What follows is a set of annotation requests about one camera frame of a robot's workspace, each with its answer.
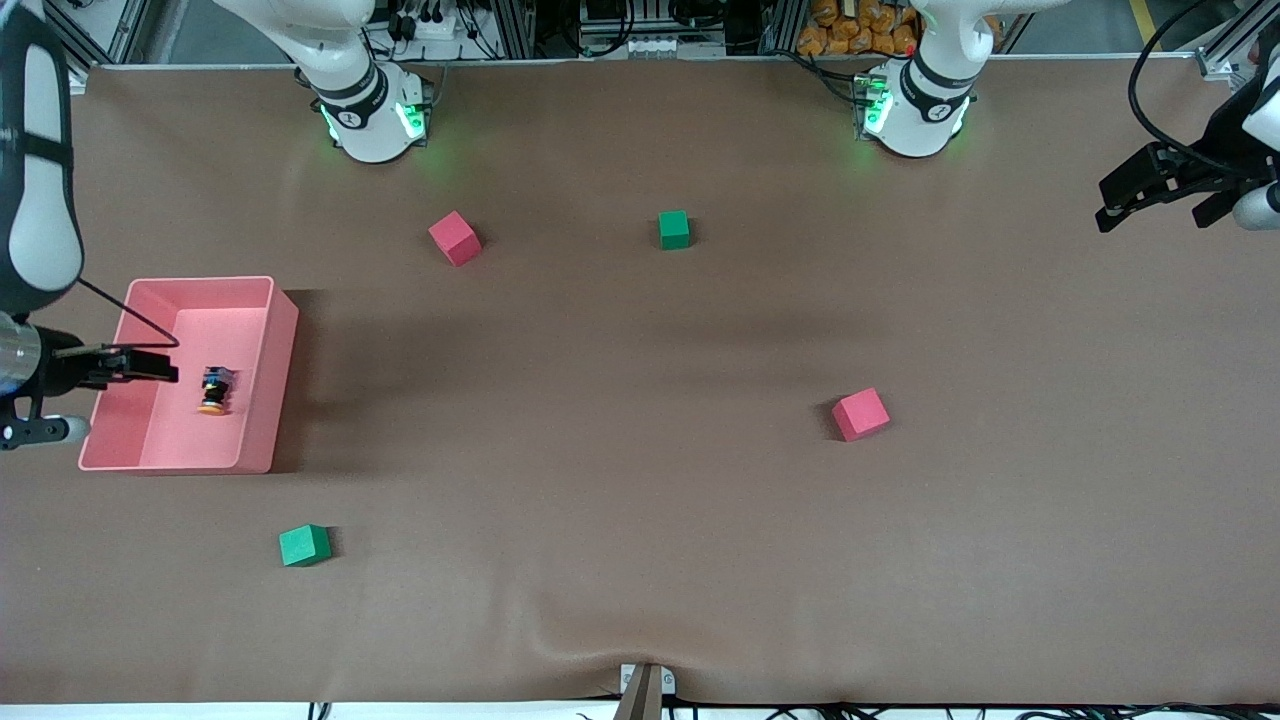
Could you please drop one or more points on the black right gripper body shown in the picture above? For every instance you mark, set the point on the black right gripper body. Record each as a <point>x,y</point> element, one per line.
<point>62,371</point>

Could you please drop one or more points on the orange snack bag pile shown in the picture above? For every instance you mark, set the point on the orange snack bag pile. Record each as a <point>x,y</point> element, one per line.
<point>850,28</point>

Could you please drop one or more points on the brown slanted bar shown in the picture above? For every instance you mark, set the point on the brown slanted bar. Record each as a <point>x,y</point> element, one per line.
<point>640,700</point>

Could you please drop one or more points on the grey metal table clamp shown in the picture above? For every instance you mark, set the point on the grey metal table clamp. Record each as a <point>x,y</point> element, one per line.
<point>669,683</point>

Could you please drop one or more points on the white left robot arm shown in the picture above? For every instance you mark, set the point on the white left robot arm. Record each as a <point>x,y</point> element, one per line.
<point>925,100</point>

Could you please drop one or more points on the pink plastic bin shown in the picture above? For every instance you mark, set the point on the pink plastic bin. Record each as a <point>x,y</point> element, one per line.
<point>190,435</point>

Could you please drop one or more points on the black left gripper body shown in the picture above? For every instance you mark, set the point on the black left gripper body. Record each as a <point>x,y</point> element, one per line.
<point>1221,139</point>

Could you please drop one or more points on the power strip with black plugs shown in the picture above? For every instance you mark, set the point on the power strip with black plugs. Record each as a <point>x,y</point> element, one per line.
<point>425,22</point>

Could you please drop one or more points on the brown table mat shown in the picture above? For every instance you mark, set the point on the brown table mat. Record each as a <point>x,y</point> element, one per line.
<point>640,560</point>

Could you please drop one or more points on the red foam cube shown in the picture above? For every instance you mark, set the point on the red foam cube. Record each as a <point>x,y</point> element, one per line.
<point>860,414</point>
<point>455,238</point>

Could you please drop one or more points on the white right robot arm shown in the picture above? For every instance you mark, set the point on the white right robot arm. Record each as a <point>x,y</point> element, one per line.
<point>40,200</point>

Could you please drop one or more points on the white power strip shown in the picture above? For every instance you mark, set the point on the white power strip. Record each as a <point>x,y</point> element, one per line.
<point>650,46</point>

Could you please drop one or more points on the green foam cube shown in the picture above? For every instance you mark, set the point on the green foam cube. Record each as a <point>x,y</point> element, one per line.
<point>674,230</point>
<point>304,546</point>

